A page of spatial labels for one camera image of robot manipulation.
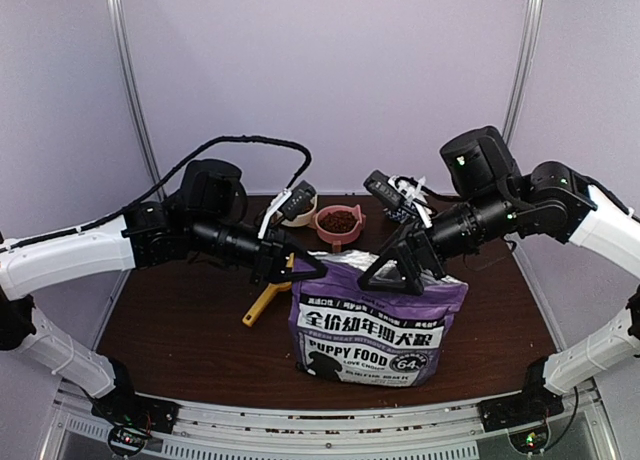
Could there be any left aluminium frame post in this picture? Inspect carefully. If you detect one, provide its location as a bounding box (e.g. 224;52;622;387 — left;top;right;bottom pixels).
106;0;161;185

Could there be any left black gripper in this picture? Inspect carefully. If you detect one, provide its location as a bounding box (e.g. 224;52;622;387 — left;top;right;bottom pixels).
189;211;328;286

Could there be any right aluminium frame post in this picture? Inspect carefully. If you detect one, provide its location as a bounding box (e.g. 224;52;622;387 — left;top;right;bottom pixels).
503;0;544;145

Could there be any brown kibble in pink bowl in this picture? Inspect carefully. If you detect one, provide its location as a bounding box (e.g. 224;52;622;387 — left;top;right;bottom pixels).
318;210;358;234

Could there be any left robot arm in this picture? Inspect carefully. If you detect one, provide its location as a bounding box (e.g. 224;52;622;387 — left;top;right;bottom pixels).
1;159;327;424

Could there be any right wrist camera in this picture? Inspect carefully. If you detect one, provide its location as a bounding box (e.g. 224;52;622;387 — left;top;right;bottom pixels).
364;170;434;228

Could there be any aluminium frame post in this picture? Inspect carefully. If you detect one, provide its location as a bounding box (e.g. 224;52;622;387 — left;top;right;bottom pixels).
503;0;544;145
106;0;161;185

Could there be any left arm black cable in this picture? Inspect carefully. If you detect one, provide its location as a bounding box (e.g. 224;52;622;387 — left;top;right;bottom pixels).
0;134;314;251

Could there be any pink cat-ear pet bowl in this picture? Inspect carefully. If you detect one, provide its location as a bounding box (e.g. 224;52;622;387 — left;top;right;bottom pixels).
312;205;366;245

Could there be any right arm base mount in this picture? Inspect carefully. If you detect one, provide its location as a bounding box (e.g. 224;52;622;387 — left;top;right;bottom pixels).
478;357;564;432

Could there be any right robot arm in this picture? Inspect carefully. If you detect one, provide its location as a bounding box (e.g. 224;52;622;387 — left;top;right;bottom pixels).
358;126;639;422

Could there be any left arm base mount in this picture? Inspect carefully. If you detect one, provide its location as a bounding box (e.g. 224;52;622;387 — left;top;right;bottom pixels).
91;359;179;434

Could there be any cream cat-ear pet bowl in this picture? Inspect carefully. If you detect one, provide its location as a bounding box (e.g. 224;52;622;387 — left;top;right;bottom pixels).
282;201;317;228

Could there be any purple pet food bag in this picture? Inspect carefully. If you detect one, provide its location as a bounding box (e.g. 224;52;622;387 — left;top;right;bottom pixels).
288;250;468;388

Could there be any yellow plastic scoop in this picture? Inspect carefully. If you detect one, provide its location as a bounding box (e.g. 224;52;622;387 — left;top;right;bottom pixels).
242;282;291;327

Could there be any blue zigzag patterned bowl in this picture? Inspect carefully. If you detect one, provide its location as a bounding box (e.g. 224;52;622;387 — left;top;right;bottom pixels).
384;203;417;224

